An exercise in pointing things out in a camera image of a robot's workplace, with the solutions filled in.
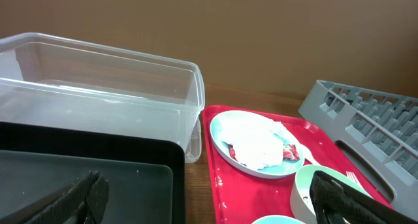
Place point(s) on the green bowl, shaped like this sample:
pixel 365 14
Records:
pixel 301 204

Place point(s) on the grey dishwasher rack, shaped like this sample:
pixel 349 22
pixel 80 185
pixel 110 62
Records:
pixel 380 127

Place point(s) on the white plastic spoon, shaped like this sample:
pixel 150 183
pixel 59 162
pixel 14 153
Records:
pixel 308 155

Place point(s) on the white napkin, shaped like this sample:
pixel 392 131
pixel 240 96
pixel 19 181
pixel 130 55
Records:
pixel 252 145

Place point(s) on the white plastic fork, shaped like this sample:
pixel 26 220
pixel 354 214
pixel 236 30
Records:
pixel 353 178

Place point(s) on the clear plastic bin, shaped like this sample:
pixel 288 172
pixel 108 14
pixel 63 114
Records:
pixel 71 84

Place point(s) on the light blue bowl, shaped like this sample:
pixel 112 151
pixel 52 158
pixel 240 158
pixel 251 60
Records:
pixel 277 219

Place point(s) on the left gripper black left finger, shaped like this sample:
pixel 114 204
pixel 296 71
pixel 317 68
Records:
pixel 81 202

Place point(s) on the red snack wrapper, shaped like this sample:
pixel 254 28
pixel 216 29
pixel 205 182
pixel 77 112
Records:
pixel 289 152

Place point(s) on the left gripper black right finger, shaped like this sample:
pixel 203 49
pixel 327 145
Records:
pixel 335 202

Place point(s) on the black tray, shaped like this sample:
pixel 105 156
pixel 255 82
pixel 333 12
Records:
pixel 145 177

